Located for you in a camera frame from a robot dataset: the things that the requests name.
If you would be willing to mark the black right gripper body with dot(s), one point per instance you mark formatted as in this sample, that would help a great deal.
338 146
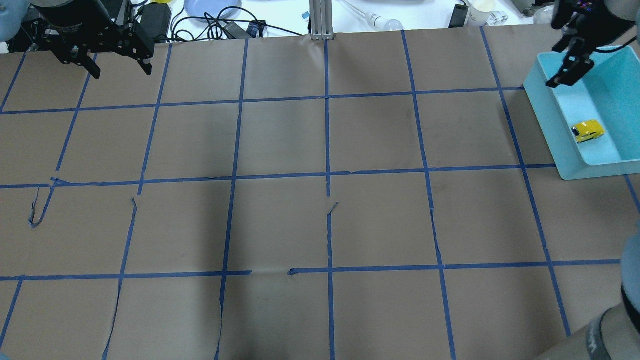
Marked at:
581 23

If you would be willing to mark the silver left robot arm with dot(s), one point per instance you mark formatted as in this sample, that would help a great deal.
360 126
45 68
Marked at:
15 13

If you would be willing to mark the cream paper cup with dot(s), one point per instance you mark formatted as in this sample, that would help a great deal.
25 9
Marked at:
479 12

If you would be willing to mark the aluminium frame post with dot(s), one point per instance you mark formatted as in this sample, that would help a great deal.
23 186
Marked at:
321 20

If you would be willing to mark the yellow toy beetle car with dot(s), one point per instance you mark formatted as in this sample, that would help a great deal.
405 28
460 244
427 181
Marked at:
588 130

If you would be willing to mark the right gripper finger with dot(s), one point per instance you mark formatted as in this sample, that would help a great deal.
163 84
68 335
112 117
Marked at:
576 63

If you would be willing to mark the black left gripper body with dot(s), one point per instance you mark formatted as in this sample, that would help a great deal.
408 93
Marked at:
64 16

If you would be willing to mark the turquoise plastic bin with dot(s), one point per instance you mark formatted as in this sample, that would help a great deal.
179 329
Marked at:
609 93

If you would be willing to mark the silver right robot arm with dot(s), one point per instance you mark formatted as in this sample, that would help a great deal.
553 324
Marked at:
612 335

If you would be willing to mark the light blue plate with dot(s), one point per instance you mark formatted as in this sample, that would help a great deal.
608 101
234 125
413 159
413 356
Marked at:
223 9

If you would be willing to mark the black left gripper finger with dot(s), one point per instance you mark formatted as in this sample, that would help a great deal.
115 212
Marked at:
67 55
131 40

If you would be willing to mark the black power adapter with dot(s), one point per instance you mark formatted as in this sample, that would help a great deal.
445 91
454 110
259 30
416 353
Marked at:
154 19

